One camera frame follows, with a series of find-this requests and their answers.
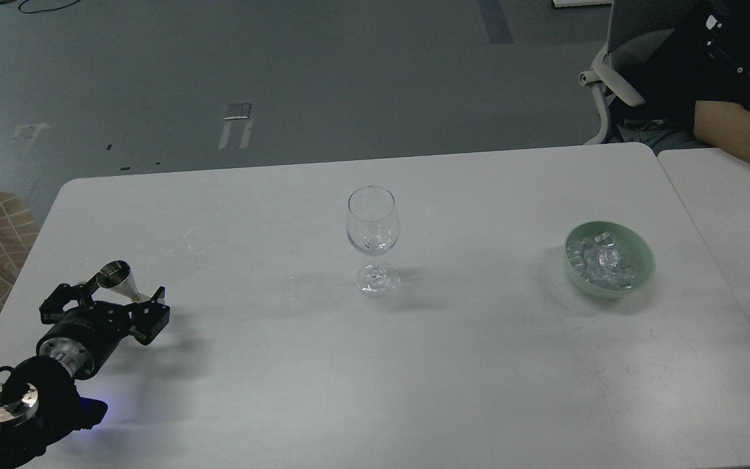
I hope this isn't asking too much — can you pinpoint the white office chair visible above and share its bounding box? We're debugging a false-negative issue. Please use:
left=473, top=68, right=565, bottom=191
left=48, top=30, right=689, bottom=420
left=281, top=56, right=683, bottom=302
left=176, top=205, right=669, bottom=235
left=578, top=1, right=696, bottom=145

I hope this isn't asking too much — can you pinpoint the white adjacent table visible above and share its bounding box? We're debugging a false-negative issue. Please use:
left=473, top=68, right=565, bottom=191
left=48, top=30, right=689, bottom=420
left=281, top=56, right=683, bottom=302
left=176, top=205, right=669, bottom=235
left=658, top=149, right=750, bottom=323

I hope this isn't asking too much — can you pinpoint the black cylindrical left gripper body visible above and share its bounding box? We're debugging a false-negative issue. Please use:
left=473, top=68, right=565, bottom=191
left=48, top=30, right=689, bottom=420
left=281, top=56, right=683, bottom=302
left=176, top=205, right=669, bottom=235
left=36, top=301, right=133, bottom=380

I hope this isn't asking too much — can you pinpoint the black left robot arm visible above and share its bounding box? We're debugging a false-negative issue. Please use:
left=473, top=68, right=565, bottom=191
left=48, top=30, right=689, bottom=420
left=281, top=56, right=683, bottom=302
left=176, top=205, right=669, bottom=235
left=0, top=281, right=171, bottom=468

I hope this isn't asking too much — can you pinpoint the person in black shirt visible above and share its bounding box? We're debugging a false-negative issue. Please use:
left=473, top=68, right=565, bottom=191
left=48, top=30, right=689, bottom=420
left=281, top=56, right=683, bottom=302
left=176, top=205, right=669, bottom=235
left=612, top=5, right=750, bottom=152

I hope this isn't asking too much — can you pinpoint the person's bare forearm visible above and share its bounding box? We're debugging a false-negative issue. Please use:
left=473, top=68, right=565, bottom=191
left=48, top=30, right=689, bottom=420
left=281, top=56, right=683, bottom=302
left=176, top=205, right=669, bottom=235
left=693, top=100, right=750, bottom=163

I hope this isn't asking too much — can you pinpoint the stainless steel double jigger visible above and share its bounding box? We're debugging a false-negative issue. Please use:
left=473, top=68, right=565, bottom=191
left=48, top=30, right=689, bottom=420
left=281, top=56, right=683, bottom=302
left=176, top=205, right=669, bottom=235
left=96, top=259, right=151, bottom=303

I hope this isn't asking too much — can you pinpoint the clear ice cubes pile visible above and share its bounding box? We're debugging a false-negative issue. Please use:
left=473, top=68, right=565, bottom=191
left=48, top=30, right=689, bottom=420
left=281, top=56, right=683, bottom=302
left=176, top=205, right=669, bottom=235
left=566, top=231, right=636, bottom=291

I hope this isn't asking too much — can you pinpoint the clear wine glass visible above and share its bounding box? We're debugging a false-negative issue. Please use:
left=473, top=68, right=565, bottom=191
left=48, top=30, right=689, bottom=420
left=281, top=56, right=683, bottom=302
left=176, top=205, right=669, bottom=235
left=346, top=185, right=400, bottom=296

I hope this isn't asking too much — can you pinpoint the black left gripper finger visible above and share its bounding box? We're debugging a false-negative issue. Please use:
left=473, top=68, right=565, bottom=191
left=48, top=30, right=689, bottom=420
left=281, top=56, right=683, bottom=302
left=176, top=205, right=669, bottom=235
left=129, top=286, right=171, bottom=345
left=39, top=281, right=99, bottom=324

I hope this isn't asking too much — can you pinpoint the green bowl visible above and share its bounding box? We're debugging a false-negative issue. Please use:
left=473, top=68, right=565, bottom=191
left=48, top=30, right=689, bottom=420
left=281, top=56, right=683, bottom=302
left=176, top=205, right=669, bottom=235
left=562, top=221, right=656, bottom=299

